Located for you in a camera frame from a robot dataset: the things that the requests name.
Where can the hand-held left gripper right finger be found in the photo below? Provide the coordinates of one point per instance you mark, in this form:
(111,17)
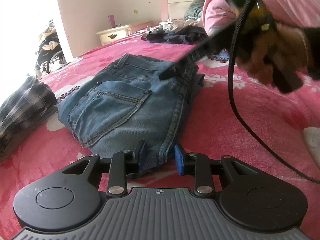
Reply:
(178,158)

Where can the person's right hand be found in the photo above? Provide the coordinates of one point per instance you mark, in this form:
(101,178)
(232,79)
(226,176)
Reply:
(292,45)

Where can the red floral blanket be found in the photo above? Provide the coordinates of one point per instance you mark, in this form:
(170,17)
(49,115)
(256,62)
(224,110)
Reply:
(262,130)

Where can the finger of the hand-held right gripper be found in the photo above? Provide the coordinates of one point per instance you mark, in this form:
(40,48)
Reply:
(200,52)

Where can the wheelchair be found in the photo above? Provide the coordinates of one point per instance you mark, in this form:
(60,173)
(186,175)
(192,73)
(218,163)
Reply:
(48,50)

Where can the blue denim jeans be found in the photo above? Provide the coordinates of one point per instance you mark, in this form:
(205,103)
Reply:
(120,105)

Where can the dark blue crumpled garment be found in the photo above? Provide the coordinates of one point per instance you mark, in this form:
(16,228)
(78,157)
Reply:
(185,37)

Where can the teal patterned blanket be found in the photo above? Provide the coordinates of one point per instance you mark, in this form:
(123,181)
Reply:
(196,6)

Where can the beige crumpled garment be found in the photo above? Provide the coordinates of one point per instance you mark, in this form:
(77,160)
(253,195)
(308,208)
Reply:
(170,25)

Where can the cream nightstand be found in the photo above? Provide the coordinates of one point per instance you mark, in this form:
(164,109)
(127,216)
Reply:
(115,35)

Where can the grey plaid shirt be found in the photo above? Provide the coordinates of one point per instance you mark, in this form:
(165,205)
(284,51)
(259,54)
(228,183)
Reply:
(22,110)

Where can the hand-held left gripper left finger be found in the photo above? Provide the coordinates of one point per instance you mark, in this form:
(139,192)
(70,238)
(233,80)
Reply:
(142,156)

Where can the pink cup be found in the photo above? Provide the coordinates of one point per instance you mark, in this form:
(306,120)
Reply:
(111,21)

